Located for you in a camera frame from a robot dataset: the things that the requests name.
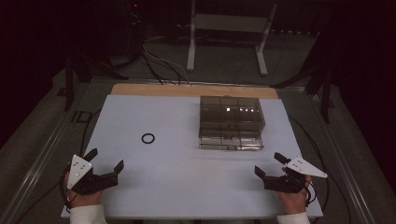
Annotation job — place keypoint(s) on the person's left hand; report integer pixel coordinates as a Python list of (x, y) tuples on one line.
[(82, 199)]

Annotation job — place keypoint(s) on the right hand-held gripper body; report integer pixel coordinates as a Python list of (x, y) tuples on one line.
[(300, 168)]

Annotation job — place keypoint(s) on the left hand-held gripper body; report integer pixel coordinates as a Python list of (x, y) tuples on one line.
[(79, 170)]

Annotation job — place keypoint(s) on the person's right hand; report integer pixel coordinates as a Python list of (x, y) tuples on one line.
[(292, 200)]

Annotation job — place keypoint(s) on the metal floor rail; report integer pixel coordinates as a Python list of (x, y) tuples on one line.
[(342, 161), (34, 165)]

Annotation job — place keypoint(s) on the white metal stand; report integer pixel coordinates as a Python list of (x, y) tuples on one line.
[(230, 23)]

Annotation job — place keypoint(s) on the black stand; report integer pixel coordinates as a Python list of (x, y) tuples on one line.
[(325, 93), (70, 84)]

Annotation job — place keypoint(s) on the clear acrylic drawer box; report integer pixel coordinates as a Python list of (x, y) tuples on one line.
[(230, 123)]

